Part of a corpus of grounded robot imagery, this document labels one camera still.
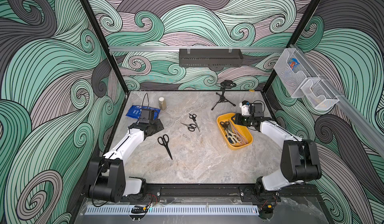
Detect aluminium wall rail back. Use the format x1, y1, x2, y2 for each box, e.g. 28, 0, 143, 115
109, 46, 285, 53

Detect aluminium wall rail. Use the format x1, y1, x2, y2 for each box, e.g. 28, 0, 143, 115
109, 46, 285, 53
290, 44, 384, 158

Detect black wall shelf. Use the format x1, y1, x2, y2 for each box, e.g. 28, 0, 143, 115
179, 49, 244, 69

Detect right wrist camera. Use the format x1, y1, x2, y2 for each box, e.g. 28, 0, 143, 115
239, 100, 266, 117

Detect large clear wall bin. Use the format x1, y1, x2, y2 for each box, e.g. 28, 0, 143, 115
274, 48, 311, 98

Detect cream kitchen scissors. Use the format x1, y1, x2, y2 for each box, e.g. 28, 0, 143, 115
225, 126, 242, 146

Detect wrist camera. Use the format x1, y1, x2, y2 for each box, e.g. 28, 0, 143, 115
239, 100, 266, 117
139, 109, 156, 124

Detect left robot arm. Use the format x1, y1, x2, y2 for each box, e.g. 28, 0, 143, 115
86, 119, 164, 203

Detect aluminium wall rail right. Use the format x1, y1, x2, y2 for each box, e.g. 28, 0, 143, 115
290, 44, 384, 158

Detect blue snack bag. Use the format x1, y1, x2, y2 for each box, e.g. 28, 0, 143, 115
126, 105, 161, 119

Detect yellow storage box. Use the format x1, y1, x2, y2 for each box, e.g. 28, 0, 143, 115
217, 113, 254, 150

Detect white slotted cable duct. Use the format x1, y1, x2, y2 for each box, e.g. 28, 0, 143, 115
85, 205, 260, 216

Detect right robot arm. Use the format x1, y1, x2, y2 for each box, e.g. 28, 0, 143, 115
231, 114, 322, 193

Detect large black scissors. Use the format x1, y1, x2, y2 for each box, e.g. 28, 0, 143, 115
158, 134, 173, 160

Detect small spice bottle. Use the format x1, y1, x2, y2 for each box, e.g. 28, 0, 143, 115
159, 97, 167, 110

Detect small clear wall bin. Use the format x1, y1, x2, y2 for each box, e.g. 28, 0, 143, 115
301, 78, 339, 111

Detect small black scissors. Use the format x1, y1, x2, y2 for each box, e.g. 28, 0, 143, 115
220, 121, 232, 132
182, 123, 197, 132
189, 114, 200, 131

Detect pink scissors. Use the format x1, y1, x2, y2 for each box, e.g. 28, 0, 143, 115
230, 121, 249, 146

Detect black mini tripod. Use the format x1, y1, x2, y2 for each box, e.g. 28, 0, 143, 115
211, 80, 237, 111

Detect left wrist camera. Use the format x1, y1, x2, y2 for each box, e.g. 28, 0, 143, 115
139, 109, 156, 124

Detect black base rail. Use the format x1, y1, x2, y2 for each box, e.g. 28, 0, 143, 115
80, 183, 322, 203

